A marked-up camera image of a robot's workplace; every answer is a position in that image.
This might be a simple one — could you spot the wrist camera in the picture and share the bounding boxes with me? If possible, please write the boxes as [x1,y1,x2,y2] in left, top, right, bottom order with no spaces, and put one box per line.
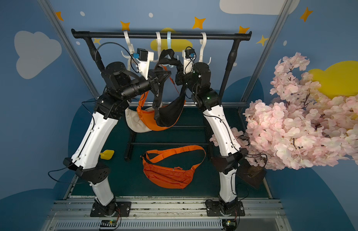
[133,48,154,80]
[182,46,196,75]

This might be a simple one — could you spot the pink cherry blossom tree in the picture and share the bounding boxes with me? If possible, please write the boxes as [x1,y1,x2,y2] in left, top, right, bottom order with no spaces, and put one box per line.
[210,52,358,171]

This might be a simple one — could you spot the orange ripstop waist bag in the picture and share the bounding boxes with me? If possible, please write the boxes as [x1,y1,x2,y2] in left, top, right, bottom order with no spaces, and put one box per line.
[140,145,206,189]

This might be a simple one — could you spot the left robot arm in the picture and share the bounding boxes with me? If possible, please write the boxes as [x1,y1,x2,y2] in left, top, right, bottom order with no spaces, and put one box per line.
[63,62,171,217]

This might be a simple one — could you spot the black clothes rack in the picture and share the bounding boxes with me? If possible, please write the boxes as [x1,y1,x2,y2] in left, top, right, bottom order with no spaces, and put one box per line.
[71,28,252,161]

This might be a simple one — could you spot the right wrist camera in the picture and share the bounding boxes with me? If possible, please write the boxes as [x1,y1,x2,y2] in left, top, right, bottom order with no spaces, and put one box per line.
[182,46,196,75]

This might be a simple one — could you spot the white hook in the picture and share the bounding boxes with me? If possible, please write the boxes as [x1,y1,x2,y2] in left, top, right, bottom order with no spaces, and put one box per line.
[121,30,138,73]
[199,32,208,63]
[153,31,162,63]

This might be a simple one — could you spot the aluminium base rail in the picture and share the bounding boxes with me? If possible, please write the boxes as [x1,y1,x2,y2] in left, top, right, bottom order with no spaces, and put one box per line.
[42,197,292,231]

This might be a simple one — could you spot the aluminium frame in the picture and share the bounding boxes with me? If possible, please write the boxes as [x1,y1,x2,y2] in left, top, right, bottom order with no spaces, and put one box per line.
[37,0,295,200]

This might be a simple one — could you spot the circuit board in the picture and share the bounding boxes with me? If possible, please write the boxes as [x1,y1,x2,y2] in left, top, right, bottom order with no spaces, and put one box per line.
[221,219,237,231]
[99,219,118,231]

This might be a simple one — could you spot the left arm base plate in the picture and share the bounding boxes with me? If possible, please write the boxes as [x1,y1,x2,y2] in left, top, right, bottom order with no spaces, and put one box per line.
[90,200,131,218]

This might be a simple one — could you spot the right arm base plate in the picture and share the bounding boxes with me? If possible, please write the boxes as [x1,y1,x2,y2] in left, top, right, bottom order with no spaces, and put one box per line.
[205,200,245,217]

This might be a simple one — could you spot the yellow handled brush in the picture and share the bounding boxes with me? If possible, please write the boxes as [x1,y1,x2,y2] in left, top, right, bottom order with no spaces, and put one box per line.
[100,150,114,160]

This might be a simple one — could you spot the orange sling bag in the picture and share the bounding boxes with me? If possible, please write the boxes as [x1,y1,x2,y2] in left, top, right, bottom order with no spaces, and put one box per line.
[136,91,186,131]

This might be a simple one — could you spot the cream sling bag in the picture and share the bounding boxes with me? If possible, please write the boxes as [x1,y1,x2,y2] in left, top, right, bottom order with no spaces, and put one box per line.
[125,108,152,133]

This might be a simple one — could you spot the right circuit board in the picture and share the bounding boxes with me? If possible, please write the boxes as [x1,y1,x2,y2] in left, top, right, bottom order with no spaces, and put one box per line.
[221,219,237,231]

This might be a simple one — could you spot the light blue hook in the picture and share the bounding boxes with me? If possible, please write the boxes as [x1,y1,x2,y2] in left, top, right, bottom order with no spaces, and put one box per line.
[166,31,179,60]

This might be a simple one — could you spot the left circuit board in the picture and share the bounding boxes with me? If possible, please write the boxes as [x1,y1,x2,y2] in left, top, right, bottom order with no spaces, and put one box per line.
[99,219,118,231]

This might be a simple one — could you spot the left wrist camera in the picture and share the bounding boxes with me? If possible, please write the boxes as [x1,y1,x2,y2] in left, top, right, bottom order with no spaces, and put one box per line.
[133,48,154,80]

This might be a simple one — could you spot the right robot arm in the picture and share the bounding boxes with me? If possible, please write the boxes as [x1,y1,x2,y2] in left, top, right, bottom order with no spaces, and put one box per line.
[175,63,245,215]

